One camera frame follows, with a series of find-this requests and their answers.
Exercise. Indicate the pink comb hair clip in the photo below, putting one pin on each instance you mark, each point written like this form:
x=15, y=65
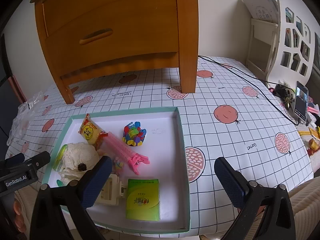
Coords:
x=120, y=147

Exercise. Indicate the yellow paper packet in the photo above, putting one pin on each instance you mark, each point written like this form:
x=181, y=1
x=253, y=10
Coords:
x=306, y=132

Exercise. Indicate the white lace cloth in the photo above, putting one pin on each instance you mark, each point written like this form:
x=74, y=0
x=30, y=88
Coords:
x=77, y=155

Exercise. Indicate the stack of papers and books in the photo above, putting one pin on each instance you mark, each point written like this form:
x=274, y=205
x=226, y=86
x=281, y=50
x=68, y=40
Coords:
x=262, y=7

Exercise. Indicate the pink wooden strip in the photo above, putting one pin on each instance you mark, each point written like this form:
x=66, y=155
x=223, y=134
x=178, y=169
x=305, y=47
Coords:
x=16, y=88

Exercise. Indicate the grid tablecloth with fruit print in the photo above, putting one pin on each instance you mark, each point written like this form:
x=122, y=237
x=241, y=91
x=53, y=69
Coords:
x=225, y=92

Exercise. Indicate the black smartphone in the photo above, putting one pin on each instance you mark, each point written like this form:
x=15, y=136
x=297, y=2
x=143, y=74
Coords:
x=301, y=102

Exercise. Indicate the orange wooden nightstand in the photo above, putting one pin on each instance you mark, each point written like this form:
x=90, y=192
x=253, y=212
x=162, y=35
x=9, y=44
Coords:
x=186, y=30

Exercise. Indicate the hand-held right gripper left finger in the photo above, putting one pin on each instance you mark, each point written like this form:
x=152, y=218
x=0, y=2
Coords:
x=96, y=182

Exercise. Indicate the dark grey cabinet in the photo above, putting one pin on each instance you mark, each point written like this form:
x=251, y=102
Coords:
x=6, y=92

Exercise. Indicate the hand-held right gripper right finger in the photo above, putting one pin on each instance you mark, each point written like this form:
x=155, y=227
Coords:
x=230, y=182

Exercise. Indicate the green small box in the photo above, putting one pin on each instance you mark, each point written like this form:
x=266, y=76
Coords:
x=58, y=161

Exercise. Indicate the teal plastic piece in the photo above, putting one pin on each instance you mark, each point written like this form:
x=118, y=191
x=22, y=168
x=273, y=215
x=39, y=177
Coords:
x=60, y=183

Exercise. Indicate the black trinket bundle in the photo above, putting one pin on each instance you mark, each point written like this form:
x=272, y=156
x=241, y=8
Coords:
x=282, y=92

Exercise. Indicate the green tissue pack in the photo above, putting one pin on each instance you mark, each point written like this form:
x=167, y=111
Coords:
x=142, y=200

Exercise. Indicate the clear plastic bag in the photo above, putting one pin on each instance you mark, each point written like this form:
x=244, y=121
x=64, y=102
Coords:
x=22, y=115

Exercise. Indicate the yellow red snack packet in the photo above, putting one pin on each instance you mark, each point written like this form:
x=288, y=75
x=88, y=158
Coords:
x=90, y=130

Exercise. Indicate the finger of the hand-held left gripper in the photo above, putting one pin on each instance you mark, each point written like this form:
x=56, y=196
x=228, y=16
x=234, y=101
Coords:
x=13, y=160
x=38, y=160

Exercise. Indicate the red and yellow toy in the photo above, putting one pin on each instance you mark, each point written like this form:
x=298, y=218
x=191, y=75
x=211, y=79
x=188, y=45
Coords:
x=312, y=146

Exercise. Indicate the cream knitted blanket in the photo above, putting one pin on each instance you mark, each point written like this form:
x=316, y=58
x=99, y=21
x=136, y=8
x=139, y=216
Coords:
x=305, y=205

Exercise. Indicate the shallow teal cardboard box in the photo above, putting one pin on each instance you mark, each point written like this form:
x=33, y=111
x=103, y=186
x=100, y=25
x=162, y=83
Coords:
x=162, y=155

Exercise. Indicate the small white shelf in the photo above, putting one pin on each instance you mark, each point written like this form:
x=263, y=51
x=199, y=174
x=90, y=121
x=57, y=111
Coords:
x=262, y=23

